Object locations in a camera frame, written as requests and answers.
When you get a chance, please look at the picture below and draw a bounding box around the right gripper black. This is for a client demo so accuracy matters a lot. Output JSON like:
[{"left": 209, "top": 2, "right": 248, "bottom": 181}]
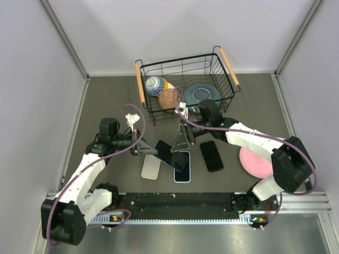
[{"left": 172, "top": 120, "right": 212, "bottom": 153}]

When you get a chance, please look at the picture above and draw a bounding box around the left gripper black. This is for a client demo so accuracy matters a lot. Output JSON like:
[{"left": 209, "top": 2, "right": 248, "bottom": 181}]
[{"left": 112, "top": 128, "right": 158, "bottom": 156}]

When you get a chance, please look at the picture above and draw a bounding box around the blue edged black phone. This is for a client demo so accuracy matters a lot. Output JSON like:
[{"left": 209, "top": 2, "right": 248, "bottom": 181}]
[{"left": 154, "top": 140, "right": 189, "bottom": 172}]

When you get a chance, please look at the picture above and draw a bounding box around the beige phone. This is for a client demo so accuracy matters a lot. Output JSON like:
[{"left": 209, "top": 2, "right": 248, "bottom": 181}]
[{"left": 141, "top": 155, "right": 161, "bottom": 180}]

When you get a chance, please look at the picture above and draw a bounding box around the black phone case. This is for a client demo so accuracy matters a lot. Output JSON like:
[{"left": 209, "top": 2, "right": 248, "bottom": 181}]
[{"left": 200, "top": 141, "right": 224, "bottom": 173}]

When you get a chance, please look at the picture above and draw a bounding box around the light blue phone case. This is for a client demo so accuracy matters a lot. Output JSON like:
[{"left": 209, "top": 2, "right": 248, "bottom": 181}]
[{"left": 173, "top": 151, "right": 192, "bottom": 184}]

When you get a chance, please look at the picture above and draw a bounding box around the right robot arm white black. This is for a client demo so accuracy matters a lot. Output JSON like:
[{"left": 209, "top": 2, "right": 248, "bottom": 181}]
[{"left": 174, "top": 99, "right": 317, "bottom": 210}]

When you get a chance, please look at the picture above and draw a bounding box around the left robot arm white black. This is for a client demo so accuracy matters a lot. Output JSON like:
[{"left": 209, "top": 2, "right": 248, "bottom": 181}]
[{"left": 41, "top": 114, "right": 157, "bottom": 246}]

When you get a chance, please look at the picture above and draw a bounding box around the brown ceramic bowl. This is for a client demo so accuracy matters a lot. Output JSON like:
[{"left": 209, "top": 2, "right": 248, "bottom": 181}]
[{"left": 158, "top": 89, "right": 175, "bottom": 112}]

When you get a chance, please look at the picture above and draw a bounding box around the teal blue plate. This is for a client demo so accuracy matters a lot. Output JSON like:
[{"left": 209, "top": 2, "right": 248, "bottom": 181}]
[{"left": 183, "top": 83, "right": 222, "bottom": 114}]

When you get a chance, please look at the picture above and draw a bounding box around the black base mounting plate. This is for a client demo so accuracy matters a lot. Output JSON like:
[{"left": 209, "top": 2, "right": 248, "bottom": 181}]
[{"left": 105, "top": 192, "right": 268, "bottom": 220}]

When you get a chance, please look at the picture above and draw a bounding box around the yellow bowl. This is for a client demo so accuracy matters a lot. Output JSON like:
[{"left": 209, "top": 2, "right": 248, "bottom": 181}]
[{"left": 163, "top": 78, "right": 174, "bottom": 90}]

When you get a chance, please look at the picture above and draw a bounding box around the blue white patterned bowl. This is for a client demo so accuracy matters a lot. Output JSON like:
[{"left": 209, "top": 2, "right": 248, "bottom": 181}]
[{"left": 145, "top": 76, "right": 165, "bottom": 96}]

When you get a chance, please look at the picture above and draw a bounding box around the pink plate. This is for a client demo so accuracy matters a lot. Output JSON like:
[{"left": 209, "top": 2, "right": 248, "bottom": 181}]
[{"left": 239, "top": 148, "right": 273, "bottom": 179}]

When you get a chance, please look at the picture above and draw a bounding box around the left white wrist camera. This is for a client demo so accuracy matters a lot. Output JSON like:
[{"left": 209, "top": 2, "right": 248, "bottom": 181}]
[{"left": 125, "top": 113, "right": 140, "bottom": 131}]

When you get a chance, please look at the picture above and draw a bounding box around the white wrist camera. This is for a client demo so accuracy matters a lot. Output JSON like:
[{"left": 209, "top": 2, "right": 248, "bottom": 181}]
[
  {"left": 125, "top": 113, "right": 140, "bottom": 131},
  {"left": 179, "top": 102, "right": 189, "bottom": 119}
]

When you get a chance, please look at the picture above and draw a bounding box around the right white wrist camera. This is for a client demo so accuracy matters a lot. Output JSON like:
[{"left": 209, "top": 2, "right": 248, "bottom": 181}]
[{"left": 179, "top": 102, "right": 189, "bottom": 119}]

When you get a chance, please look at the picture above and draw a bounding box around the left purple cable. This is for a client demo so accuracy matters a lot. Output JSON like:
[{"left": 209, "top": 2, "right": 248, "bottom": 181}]
[{"left": 46, "top": 103, "right": 147, "bottom": 247}]

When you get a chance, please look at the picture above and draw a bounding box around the black wire dish basket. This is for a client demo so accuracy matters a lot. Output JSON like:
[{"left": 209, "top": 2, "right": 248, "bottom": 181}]
[{"left": 135, "top": 46, "right": 241, "bottom": 124}]

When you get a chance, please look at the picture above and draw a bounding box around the slotted grey cable duct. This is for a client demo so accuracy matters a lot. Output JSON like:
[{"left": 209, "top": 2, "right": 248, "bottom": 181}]
[{"left": 90, "top": 214, "right": 267, "bottom": 226}]

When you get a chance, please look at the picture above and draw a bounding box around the left aluminium frame post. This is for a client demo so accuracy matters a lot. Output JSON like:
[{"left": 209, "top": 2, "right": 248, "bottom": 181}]
[{"left": 39, "top": 0, "right": 90, "bottom": 80}]

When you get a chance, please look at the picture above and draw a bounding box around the aluminium frame post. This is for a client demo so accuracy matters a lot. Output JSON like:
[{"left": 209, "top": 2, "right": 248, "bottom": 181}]
[
  {"left": 274, "top": 0, "right": 323, "bottom": 77},
  {"left": 39, "top": 0, "right": 90, "bottom": 80}
]

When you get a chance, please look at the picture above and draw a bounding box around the right aluminium frame post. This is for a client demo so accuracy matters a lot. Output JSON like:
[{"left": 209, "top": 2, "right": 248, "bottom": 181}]
[{"left": 274, "top": 0, "right": 323, "bottom": 77}]

